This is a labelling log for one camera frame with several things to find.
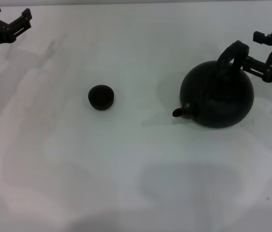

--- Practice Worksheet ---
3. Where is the small dark brown teacup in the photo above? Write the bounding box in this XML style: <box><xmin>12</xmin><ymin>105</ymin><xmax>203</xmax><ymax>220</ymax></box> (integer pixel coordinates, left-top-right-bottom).
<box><xmin>87</xmin><ymin>84</ymin><xmax>115</xmax><ymax>111</ymax></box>

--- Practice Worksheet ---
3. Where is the black round teapot with handle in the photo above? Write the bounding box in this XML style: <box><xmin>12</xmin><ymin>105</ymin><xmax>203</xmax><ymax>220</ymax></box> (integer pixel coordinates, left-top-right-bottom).
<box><xmin>172</xmin><ymin>40</ymin><xmax>255</xmax><ymax>129</ymax></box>

